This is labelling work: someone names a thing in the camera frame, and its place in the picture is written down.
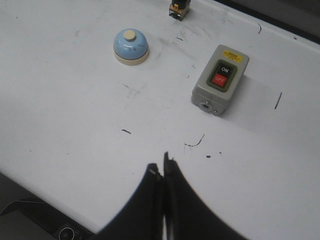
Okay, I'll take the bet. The blue dome desk bell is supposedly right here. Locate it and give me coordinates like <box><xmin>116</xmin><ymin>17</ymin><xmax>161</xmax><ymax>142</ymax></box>
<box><xmin>113</xmin><ymin>28</ymin><xmax>150</xmax><ymax>66</ymax></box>

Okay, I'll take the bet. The black selector switch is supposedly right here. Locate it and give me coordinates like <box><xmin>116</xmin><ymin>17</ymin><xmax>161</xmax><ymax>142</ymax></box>
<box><xmin>168</xmin><ymin>0</ymin><xmax>191</xmax><ymax>21</ymax></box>

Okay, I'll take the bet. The grey on-off switch box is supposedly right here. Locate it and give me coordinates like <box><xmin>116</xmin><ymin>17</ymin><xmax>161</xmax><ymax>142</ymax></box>
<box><xmin>191</xmin><ymin>44</ymin><xmax>250</xmax><ymax>116</ymax></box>

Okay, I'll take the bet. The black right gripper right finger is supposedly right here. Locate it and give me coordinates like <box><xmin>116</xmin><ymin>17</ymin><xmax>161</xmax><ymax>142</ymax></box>
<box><xmin>163</xmin><ymin>152</ymin><xmax>240</xmax><ymax>240</ymax></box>

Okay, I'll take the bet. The black robot base panel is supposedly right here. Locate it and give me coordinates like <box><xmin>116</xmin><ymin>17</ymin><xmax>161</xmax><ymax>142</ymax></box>
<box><xmin>0</xmin><ymin>174</ymin><xmax>95</xmax><ymax>240</ymax></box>

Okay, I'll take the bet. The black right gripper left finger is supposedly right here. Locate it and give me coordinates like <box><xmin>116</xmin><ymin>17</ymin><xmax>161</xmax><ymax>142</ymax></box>
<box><xmin>94</xmin><ymin>163</ymin><xmax>164</xmax><ymax>240</ymax></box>

